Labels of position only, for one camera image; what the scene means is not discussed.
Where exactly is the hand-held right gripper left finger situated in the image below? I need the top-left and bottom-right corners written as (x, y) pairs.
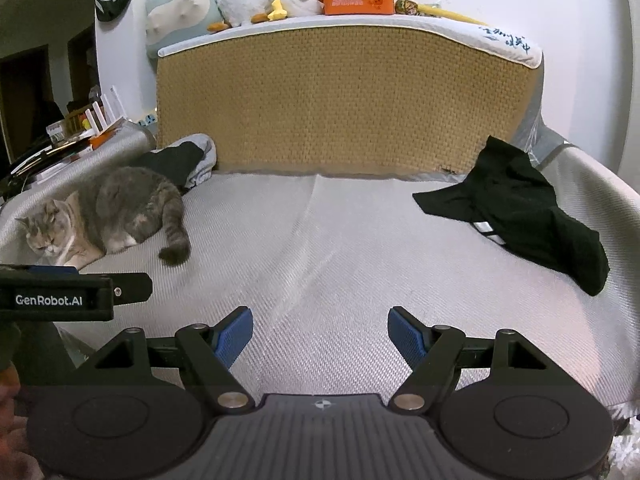
top-left (75, 306), bottom-right (255, 415)

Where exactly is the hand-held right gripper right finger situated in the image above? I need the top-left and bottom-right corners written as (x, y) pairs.
top-left (388, 306), bottom-right (568, 415)

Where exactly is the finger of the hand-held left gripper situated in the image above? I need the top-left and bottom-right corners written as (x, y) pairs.
top-left (26, 265), bottom-right (82, 277)
top-left (111, 272), bottom-right (154, 307)

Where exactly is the dark sweater with squirrel embroidery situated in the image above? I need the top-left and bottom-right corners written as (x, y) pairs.
top-left (132, 141), bottom-right (206, 191)

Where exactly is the grey and black knit sweater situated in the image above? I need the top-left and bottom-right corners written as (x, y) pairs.
top-left (165, 133), bottom-right (217, 189)

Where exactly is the black thin garment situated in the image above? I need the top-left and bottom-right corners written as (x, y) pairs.
top-left (412, 136), bottom-right (611, 297)

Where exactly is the grey tabby cat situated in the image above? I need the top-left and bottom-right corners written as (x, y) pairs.
top-left (15, 166), bottom-right (192, 268)

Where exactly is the grey woven bed mat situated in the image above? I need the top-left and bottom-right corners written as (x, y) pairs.
top-left (0, 122), bottom-right (640, 461)

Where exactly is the stack of books and boxes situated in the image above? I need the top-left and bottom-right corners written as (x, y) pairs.
top-left (7, 110), bottom-right (96, 186)

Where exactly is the white slatted rack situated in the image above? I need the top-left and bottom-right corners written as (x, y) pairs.
top-left (80, 85), bottom-right (123, 136)

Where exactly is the white crumpled bag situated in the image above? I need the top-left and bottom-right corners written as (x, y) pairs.
top-left (606, 430), bottom-right (640, 480)

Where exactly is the pale green cream cushion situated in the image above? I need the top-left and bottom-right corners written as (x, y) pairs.
top-left (145, 0), bottom-right (223, 59)

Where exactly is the yellow stick toy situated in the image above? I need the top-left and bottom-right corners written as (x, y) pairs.
top-left (395, 0), bottom-right (488, 27)

